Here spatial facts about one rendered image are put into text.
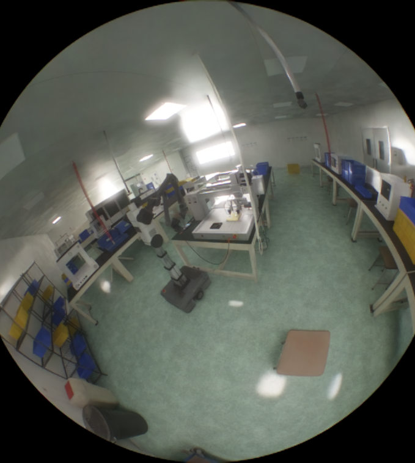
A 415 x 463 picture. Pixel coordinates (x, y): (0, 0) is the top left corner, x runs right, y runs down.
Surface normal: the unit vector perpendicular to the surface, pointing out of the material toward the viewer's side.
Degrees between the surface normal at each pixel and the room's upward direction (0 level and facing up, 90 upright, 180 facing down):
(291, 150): 90
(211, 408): 0
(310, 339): 4
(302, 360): 2
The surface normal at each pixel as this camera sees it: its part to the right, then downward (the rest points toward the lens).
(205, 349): -0.32, -0.81
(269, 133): -0.44, 0.59
